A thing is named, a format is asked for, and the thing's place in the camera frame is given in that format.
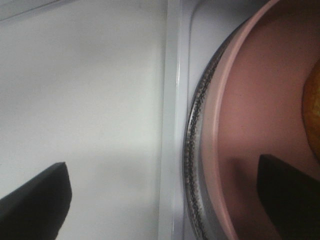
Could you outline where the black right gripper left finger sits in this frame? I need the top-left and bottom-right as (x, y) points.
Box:
(0, 162), (72, 240)

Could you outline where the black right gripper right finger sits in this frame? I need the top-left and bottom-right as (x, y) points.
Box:
(257, 154), (320, 240)

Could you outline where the pink round plate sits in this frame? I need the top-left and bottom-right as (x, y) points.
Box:
(200, 0), (320, 240)

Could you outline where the burger with lettuce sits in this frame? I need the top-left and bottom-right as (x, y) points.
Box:
(302, 60), (320, 161)

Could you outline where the glass microwave turntable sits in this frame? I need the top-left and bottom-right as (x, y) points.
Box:
(183, 36), (231, 240)

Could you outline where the white microwave oven body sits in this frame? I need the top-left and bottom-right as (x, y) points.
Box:
(0, 0), (265, 240)

